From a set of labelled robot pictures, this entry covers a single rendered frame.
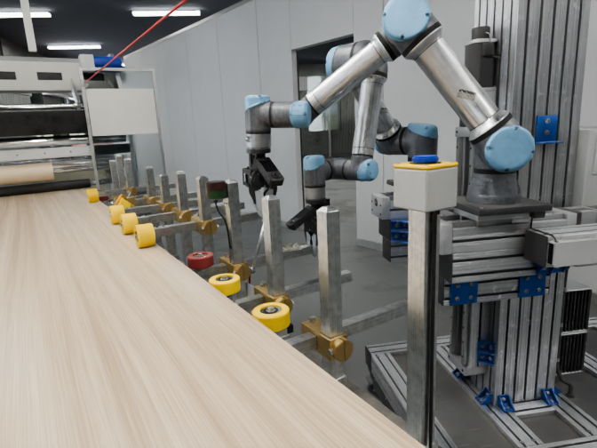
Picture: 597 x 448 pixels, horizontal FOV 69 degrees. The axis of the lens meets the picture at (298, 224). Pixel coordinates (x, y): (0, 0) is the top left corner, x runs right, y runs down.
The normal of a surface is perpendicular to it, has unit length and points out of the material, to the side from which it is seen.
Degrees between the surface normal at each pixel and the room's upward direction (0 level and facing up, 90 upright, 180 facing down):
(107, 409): 0
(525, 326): 90
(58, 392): 0
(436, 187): 90
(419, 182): 90
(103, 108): 90
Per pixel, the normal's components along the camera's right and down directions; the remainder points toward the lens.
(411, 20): -0.32, 0.12
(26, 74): 0.54, 0.16
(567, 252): 0.15, 0.22
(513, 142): -0.15, 0.33
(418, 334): -0.84, 0.16
